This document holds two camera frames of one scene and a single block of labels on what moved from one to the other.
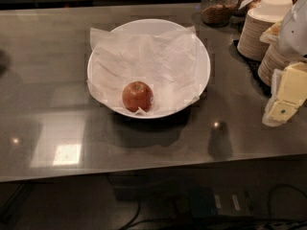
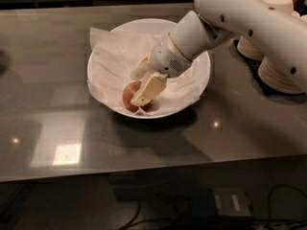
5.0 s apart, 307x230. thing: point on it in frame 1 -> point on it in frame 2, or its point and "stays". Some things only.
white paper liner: (167, 61) stays
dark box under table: (213, 201) stays
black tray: (253, 67) stays
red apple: (137, 94) stays
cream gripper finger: (272, 34) -> (143, 69)
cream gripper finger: (289, 91) -> (154, 84)
